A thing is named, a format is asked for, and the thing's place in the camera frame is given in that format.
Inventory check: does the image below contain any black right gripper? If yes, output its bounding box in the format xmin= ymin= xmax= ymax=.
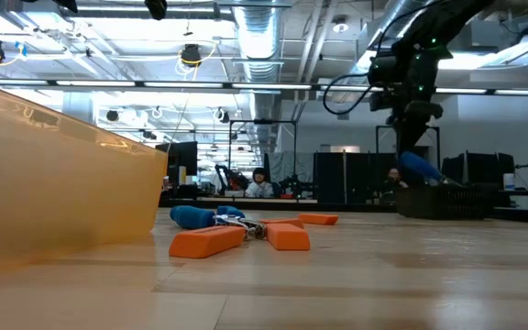
xmin=394 ymin=91 xmax=445 ymax=160

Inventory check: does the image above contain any black mesh basket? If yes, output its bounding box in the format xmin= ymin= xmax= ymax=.
xmin=394 ymin=182 xmax=499 ymax=221

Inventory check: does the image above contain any orange eraser block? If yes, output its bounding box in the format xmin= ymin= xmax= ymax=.
xmin=297 ymin=213 xmax=340 ymax=226
xmin=258 ymin=217 xmax=305 ymax=229
xmin=168 ymin=225 xmax=248 ymax=259
xmin=266 ymin=223 xmax=312 ymax=252

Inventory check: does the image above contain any person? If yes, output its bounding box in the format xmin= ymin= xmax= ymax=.
xmin=379 ymin=167 xmax=410 ymax=203
xmin=244 ymin=167 xmax=275 ymax=199

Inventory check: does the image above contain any black background equipment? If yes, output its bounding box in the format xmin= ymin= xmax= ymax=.
xmin=441 ymin=151 xmax=516 ymax=192

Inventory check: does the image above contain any overhead light bar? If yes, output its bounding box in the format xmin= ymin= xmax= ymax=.
xmin=0 ymin=77 xmax=528 ymax=97

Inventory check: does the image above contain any black partition panel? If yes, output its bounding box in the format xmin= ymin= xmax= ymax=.
xmin=313 ymin=151 xmax=398 ymax=205

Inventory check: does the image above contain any grey ceiling unit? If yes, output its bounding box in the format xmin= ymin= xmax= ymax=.
xmin=469 ymin=20 xmax=503 ymax=50

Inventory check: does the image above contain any grey cover sheet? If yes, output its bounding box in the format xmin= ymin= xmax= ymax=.
xmin=263 ymin=150 xmax=315 ymax=198

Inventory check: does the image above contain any black monitor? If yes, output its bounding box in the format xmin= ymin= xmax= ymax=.
xmin=155 ymin=140 xmax=199 ymax=187

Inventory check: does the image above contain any orange translucent plastic bin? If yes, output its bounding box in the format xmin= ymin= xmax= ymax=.
xmin=0 ymin=78 xmax=170 ymax=276

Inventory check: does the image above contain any black rig frame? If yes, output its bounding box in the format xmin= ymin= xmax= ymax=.
xmin=227 ymin=118 xmax=298 ymax=198
xmin=375 ymin=124 xmax=442 ymax=184

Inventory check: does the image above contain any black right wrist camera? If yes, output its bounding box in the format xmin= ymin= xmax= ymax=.
xmin=368 ymin=89 xmax=396 ymax=114

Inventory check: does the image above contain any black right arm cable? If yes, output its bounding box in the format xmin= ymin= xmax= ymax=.
xmin=322 ymin=0 xmax=435 ymax=116

